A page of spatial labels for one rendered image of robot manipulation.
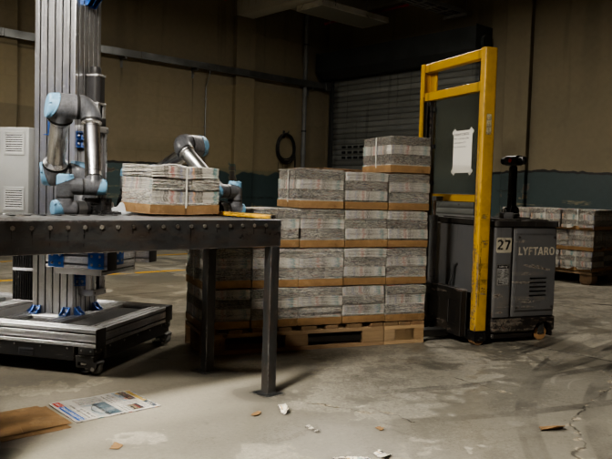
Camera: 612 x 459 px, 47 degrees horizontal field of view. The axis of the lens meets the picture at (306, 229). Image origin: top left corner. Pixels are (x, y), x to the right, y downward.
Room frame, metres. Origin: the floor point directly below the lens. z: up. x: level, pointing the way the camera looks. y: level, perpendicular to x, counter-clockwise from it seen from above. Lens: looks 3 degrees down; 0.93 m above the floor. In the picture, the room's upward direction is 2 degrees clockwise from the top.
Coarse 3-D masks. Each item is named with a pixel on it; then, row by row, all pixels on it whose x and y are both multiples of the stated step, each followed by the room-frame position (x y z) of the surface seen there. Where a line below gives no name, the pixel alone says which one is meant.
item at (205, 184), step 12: (192, 168) 3.33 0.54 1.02; (204, 168) 3.37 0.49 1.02; (216, 168) 3.42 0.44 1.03; (192, 180) 3.33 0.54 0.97; (204, 180) 3.40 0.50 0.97; (216, 180) 3.42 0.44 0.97; (192, 192) 3.34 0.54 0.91; (204, 192) 3.38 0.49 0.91; (216, 192) 3.43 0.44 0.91; (192, 204) 3.34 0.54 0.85; (204, 204) 3.38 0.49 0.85; (216, 204) 3.43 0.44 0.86
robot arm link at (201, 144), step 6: (198, 138) 3.93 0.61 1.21; (204, 138) 3.97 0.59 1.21; (198, 144) 3.91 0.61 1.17; (204, 144) 3.95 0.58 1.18; (198, 150) 3.92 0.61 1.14; (204, 150) 3.96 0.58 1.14; (168, 156) 4.05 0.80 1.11; (174, 156) 4.01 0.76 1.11; (162, 162) 4.07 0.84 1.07; (168, 162) 4.04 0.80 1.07; (174, 162) 4.03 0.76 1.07; (180, 162) 4.03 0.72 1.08
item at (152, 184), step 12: (132, 168) 3.32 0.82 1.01; (144, 168) 3.24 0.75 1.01; (156, 168) 3.19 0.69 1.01; (168, 168) 3.26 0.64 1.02; (180, 168) 3.28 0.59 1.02; (132, 180) 3.33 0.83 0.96; (144, 180) 3.24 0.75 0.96; (156, 180) 3.20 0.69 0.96; (168, 180) 3.25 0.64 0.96; (180, 180) 3.29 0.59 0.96; (132, 192) 3.32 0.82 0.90; (144, 192) 3.24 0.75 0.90; (156, 192) 3.21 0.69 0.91; (168, 192) 3.25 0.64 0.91; (156, 204) 3.21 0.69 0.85; (168, 204) 3.25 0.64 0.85
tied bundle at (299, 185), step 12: (288, 180) 4.25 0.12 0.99; (300, 180) 4.09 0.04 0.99; (312, 180) 4.12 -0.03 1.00; (324, 180) 4.15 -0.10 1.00; (336, 180) 4.18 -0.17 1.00; (288, 192) 4.27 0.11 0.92; (300, 192) 4.09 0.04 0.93; (312, 192) 4.12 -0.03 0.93; (324, 192) 4.15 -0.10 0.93; (336, 192) 4.18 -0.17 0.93
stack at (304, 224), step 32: (288, 224) 4.07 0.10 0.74; (320, 224) 4.14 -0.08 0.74; (352, 224) 4.23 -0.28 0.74; (384, 224) 4.31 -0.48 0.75; (192, 256) 4.08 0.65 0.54; (224, 256) 3.91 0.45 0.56; (256, 256) 3.98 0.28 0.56; (288, 256) 4.06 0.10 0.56; (320, 256) 4.13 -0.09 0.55; (352, 256) 4.23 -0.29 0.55; (384, 256) 4.32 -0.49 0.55; (192, 288) 4.09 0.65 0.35; (256, 288) 4.03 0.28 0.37; (288, 288) 4.06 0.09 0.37; (320, 288) 4.14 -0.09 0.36; (352, 288) 4.23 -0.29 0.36; (224, 320) 3.92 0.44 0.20; (256, 320) 4.00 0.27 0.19; (224, 352) 3.92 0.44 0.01
